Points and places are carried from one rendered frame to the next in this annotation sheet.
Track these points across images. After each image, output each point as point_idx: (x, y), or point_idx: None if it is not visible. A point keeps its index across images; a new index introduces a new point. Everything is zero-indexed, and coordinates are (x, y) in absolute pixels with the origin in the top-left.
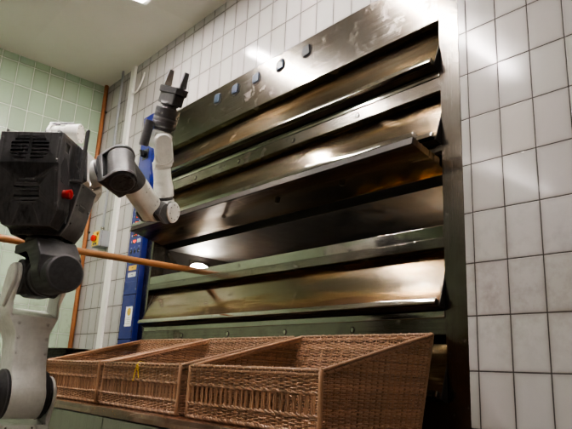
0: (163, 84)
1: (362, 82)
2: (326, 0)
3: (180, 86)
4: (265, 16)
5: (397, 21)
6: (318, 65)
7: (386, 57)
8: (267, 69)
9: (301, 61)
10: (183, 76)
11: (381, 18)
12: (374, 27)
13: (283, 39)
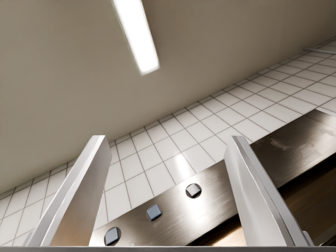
0: (42, 250)
1: (326, 206)
2: (192, 149)
3: (300, 229)
4: (111, 172)
5: (305, 147)
6: (224, 201)
7: (318, 178)
8: (131, 221)
9: (191, 202)
10: (249, 151)
11: (280, 148)
12: (279, 156)
13: (146, 186)
